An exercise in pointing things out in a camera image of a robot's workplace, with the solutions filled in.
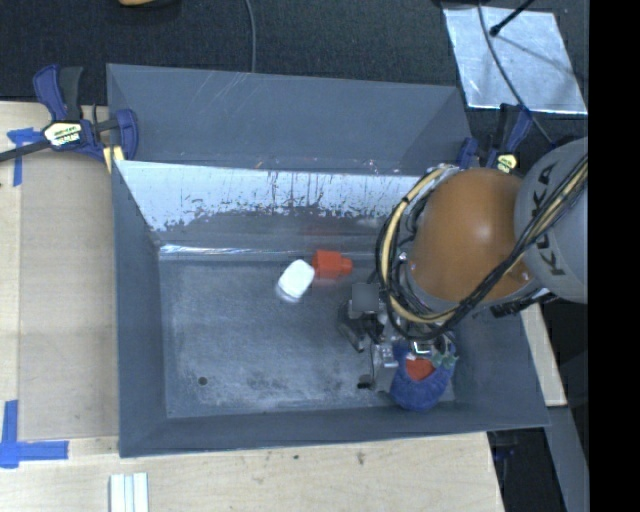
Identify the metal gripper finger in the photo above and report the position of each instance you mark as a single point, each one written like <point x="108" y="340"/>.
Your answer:
<point x="351" y="336"/>
<point x="385" y="367"/>

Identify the red toy piece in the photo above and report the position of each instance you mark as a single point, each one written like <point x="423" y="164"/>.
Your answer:
<point x="419" y="369"/>

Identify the blue fuzzy cloth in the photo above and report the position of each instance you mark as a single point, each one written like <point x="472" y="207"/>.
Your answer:
<point x="417" y="395"/>

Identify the red plastic bottle cap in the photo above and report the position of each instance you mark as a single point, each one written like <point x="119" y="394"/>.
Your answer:
<point x="330" y="264"/>

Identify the white plastic cap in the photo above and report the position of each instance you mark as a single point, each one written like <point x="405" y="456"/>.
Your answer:
<point x="296" y="280"/>

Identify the grey metal bin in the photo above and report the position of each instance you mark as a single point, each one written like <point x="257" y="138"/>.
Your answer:
<point x="250" y="340"/>

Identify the pale wood board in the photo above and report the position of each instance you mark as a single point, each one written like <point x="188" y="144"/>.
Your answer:
<point x="65" y="300"/>

